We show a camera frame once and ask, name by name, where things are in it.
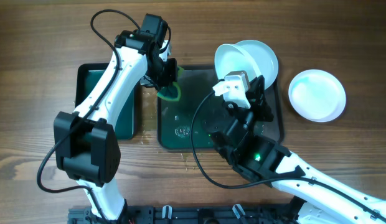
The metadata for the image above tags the green yellow sponge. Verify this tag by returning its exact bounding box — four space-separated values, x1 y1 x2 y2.
156 66 184 102

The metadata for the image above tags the white plate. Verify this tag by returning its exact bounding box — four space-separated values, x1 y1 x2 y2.
237 40 279 89
288 69 347 123
214 44 262 82

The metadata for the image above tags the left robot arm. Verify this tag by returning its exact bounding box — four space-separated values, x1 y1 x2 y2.
50 14 181 223

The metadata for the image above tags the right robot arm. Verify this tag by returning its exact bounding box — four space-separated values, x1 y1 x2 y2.
206 71 386 223

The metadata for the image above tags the large dark serving tray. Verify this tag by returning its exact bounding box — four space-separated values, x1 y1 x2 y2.
157 65 285 152

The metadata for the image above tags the small dark green water tray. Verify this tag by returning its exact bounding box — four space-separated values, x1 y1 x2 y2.
75 63 139 140

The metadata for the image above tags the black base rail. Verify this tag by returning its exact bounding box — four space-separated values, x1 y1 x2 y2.
68 203 299 224

